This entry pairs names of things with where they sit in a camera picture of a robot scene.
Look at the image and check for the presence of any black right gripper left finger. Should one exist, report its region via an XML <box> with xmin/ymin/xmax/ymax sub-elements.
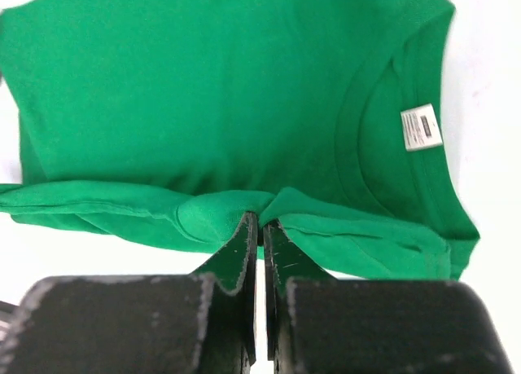
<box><xmin>1</xmin><ymin>213</ymin><xmax>258</xmax><ymax>374</ymax></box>

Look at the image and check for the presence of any green t-shirt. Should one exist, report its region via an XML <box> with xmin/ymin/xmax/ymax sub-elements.
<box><xmin>1</xmin><ymin>0</ymin><xmax>479</xmax><ymax>279</ymax></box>

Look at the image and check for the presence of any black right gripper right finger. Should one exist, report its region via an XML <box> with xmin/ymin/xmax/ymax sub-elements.
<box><xmin>262</xmin><ymin>221</ymin><xmax>511</xmax><ymax>373</ymax></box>

